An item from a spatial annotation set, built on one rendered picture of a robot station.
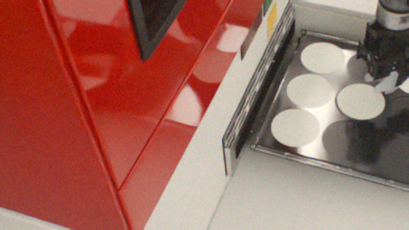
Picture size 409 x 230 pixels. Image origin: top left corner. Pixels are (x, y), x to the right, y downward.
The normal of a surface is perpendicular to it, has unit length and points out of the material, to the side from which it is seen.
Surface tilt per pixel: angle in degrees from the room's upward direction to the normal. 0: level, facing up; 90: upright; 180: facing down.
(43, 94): 90
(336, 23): 90
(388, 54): 0
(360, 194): 0
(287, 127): 0
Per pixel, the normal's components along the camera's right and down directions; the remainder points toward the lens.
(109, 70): 0.95, 0.24
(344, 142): -0.01, -0.65
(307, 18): -0.32, 0.72
